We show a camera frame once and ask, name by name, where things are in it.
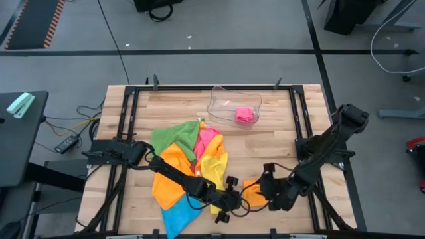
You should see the black equipment box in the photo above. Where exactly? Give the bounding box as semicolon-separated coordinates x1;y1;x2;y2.
133;0;184;13

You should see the black aluminium table frame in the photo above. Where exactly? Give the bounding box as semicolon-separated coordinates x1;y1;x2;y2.
74;74;359;239

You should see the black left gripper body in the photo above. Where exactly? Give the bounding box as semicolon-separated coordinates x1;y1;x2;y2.
211;175;243;224

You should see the black side table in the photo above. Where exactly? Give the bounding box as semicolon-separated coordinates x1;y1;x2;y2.
0;90;50;189

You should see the orange microfiber towel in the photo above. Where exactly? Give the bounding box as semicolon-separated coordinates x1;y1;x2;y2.
151;143;200;211
195;121;229;167
243;179;269;208

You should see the green microfiber towel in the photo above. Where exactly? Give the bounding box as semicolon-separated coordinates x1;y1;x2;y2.
150;119;201;163

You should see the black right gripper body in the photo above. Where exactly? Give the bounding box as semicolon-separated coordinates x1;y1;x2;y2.
258;162;290;212

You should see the black coiled cable loop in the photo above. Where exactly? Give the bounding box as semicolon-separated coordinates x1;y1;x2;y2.
148;3;174;23

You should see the yellow cable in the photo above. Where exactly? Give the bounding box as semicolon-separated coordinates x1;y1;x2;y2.
44;116;101;137

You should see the black desk base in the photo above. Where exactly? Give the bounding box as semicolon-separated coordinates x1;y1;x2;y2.
0;159;88;239

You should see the yellow microfiber towel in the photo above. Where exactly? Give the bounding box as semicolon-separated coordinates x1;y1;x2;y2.
199;152;230;215

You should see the white floor cable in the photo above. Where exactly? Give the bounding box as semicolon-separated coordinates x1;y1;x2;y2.
369;0;425;74

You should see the grey metal desk foot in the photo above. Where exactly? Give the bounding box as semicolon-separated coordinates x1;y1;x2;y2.
360;0;422;33
377;108;425;120

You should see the clear plastic bin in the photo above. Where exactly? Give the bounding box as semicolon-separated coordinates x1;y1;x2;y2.
206;85;263;130

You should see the black power adapter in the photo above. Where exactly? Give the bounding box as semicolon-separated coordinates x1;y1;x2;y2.
54;134;80;155

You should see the red and black cart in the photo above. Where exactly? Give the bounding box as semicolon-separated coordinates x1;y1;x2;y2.
405;135;425;194

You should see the blue microfiber towel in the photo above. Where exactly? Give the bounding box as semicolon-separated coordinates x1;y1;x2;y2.
161;194;204;239

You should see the mint green stapler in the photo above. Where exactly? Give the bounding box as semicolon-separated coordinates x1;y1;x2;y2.
5;92;36;120

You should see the thin black floor cable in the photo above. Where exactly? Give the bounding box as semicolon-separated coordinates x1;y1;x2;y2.
97;0;131;86

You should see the black orange-edged floor mat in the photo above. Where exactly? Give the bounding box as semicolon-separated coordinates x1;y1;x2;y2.
5;0;66;50

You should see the black cabinet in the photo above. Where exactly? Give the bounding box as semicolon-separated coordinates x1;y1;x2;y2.
323;0;388;36

